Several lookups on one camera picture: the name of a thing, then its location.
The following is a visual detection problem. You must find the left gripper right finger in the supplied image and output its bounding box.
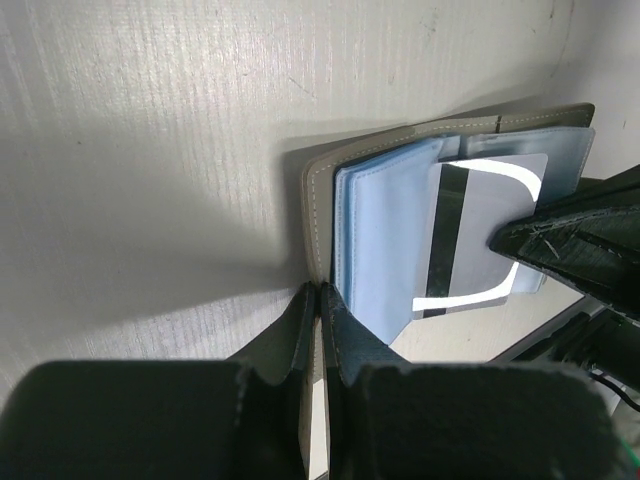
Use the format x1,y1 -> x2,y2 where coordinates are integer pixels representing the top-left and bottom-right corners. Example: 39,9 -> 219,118
319,284 -> 625,479

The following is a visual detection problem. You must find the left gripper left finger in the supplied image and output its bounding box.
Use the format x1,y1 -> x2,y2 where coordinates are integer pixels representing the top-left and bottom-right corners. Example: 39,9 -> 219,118
1,283 -> 316,479

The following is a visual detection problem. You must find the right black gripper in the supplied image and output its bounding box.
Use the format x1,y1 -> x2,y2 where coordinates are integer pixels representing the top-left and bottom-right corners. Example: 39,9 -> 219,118
489,167 -> 639,391

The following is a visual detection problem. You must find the silver VIP card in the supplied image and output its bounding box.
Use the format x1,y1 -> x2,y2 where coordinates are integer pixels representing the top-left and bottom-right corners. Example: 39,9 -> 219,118
412,154 -> 548,319

